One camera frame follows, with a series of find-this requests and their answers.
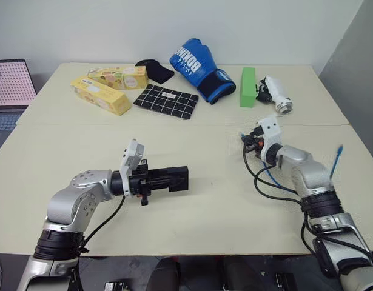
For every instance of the black cloth pad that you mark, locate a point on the black cloth pad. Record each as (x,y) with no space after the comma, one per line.
(157,72)

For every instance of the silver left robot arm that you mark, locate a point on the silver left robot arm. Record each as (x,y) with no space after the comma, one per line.
(83,194)

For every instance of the green foam block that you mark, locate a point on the green foam block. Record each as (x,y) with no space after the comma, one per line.
(247,88)

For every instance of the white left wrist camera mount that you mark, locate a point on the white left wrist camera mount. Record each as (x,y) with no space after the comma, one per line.
(132,154)

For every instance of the white cylindrical device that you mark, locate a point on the white cylindrical device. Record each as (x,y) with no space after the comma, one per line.
(280,94)

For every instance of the small black labelled box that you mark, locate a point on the small black labelled box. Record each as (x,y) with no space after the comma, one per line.
(115,286)

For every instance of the yellow carton with pictures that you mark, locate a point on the yellow carton with pictures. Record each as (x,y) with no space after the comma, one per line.
(119,77)

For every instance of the blue boxing glove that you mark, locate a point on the blue boxing glove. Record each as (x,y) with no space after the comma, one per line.
(195,63)

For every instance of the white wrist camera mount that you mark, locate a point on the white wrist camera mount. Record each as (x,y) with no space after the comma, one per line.
(132,154)
(272,128)

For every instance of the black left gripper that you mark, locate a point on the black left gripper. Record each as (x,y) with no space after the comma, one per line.
(139,182)

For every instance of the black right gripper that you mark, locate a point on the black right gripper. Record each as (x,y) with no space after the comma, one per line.
(255,145)

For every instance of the long yellow carton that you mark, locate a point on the long yellow carton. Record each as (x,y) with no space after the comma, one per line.
(98,95)

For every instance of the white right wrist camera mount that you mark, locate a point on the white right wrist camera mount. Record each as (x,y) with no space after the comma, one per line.
(272,128)

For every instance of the open laptop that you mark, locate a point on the open laptop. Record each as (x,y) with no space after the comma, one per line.
(10,85)

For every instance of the dark rounded shape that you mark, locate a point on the dark rounded shape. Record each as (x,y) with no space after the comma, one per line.
(167,274)

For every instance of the black white-checked pouch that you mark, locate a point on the black white-checked pouch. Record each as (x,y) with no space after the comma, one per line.
(166,101)

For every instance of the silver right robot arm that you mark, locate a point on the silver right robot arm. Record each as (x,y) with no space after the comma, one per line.
(313,175)

